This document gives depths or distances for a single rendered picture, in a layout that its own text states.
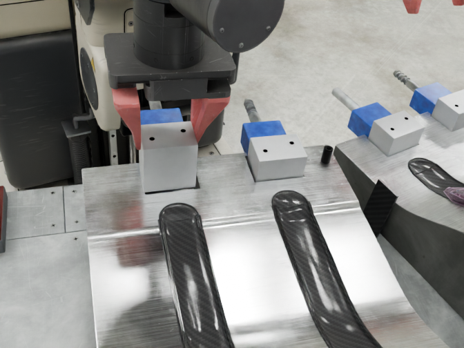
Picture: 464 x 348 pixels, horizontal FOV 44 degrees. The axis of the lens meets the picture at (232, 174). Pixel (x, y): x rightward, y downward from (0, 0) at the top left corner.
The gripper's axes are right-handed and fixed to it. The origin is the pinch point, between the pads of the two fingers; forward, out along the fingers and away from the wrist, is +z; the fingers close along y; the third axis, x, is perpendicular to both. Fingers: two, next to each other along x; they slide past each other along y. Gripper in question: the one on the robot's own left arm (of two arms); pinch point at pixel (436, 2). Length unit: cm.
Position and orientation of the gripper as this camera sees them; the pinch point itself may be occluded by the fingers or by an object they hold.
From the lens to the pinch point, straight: 72.2
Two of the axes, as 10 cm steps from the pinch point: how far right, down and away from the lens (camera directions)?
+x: -4.3, -2.6, 8.6
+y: 9.0, -2.4, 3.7
